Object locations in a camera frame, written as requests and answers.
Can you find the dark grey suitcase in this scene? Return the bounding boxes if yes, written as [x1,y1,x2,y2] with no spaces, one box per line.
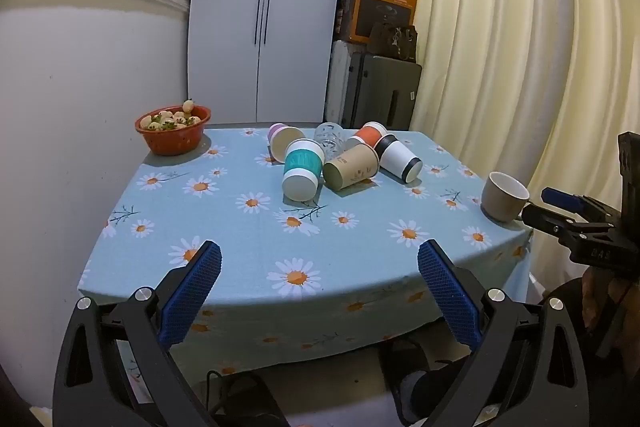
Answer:
[341,52,423,132]

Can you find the brown kraft paper cup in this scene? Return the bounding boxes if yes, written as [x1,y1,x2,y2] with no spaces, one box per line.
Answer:
[322,143,381,191]

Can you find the orange cardboard box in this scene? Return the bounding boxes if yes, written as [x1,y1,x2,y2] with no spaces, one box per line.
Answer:
[336,0,421,46]

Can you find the white wardrobe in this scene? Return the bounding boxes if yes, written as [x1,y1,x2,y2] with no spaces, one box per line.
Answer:
[187,0,354,126]

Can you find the person's right hand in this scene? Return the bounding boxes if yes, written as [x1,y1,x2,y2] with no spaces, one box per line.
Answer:
[581,268,640,358]

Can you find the pink paper cup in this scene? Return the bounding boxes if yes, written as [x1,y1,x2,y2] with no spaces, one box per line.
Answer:
[267,123,306,164]

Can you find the dark brown handbag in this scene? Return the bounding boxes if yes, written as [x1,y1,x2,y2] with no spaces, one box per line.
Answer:
[369,21,419,63]

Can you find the black cable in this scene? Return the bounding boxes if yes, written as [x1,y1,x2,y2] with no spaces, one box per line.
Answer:
[205,369,241,418]

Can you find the white hard case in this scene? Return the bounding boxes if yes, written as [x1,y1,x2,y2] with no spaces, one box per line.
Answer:
[324,39,362,124]

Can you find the teal and white paper cup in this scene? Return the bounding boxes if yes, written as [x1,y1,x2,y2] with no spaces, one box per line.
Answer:
[281,138,326,202]

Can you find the beige ceramic cup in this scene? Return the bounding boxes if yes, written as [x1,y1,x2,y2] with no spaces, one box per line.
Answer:
[481,171,530,223]

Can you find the black and white paper cup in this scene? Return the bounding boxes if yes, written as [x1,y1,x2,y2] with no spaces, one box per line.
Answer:
[374,134,424,185]

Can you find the orange paper cup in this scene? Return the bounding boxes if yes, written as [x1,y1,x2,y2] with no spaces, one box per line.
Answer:
[345,122,387,152]

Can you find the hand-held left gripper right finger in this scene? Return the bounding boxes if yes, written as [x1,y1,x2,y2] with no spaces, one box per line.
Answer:
[417,238,591,427]

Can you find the blue daisy tablecloth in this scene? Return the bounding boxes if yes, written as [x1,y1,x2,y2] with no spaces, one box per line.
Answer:
[77,127,534,376]

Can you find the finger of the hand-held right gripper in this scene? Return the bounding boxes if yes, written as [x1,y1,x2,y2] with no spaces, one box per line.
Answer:
[541,187,621,224]
[522,203,617,249]

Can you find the cream curtain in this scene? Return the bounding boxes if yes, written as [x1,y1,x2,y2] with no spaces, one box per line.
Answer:
[395,0,640,308]

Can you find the red colander bowl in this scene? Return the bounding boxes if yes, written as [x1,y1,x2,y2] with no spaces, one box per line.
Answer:
[134,105,212,156]

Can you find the pile of pale strawberries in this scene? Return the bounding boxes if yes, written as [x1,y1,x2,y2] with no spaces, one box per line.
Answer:
[140,99,204,131]

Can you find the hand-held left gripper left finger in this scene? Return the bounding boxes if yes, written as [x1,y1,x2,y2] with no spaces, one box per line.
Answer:
[52,239,223,427]

